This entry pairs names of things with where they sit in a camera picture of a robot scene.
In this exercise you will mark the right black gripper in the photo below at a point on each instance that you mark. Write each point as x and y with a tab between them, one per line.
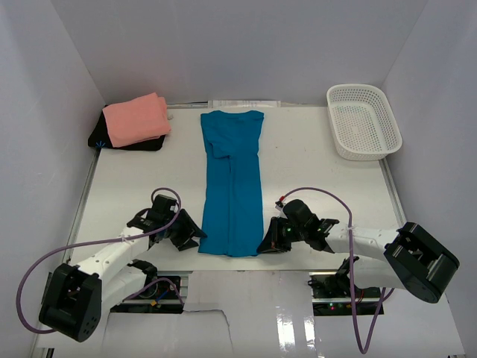
270	244

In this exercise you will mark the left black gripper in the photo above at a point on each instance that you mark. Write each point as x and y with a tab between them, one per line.
183	216

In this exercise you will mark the blue t shirt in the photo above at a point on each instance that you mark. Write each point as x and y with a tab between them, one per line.
233	208

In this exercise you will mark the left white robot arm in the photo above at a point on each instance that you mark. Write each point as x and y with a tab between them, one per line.
77	296

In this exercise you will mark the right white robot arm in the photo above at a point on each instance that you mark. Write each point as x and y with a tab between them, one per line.
407	258

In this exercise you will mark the white cardboard front cover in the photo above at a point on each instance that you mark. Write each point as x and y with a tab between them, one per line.
266	314

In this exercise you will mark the folded pink t shirt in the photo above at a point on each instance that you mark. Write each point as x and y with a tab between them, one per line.
138	120

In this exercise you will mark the white paper label strip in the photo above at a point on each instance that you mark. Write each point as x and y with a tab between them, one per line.
215	104

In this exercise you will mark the white plastic basket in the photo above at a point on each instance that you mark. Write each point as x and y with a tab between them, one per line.
362	122

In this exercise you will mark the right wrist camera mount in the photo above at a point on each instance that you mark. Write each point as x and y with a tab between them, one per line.
280	203

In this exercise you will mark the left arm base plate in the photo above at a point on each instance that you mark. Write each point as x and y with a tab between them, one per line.
158	299

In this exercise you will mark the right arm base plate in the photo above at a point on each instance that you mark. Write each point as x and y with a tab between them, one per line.
331	298

